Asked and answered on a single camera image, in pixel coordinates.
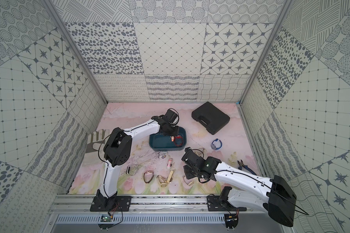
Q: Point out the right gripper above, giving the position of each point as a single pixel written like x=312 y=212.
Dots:
x=188 y=175

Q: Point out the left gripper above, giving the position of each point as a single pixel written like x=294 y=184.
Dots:
x=171 y=132

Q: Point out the cream watch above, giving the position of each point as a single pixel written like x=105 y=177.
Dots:
x=188 y=182

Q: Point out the red transparent watch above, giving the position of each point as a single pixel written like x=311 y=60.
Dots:
x=178 y=141

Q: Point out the pink white watch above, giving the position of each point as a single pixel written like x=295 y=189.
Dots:
x=169 y=163

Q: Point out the beige watch pair front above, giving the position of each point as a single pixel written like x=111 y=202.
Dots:
x=164 y=181

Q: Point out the brown strap watch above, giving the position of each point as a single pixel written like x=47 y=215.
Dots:
x=148 y=176

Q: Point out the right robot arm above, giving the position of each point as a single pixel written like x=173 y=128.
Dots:
x=274 y=196

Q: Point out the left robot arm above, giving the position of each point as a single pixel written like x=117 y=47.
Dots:
x=117 y=148

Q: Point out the beige square face watch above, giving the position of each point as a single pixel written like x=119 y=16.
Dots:
x=200 y=152

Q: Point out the teal storage box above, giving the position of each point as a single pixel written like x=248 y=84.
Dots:
x=160 y=142

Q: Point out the purple white watch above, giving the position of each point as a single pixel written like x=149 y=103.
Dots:
x=162 y=154

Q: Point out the patterned white black watch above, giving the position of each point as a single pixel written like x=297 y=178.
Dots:
x=132 y=170

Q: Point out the black plastic case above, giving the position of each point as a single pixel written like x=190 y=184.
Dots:
x=212 y=118

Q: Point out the grey work glove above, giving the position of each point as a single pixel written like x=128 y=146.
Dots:
x=97 y=140

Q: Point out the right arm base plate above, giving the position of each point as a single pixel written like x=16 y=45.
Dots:
x=221 y=203

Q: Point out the blue handled pliers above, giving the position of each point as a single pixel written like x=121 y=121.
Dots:
x=243 y=166

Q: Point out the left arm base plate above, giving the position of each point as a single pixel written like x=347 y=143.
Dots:
x=103 y=204

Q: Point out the aluminium mounting rail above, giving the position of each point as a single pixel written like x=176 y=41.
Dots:
x=68 y=204

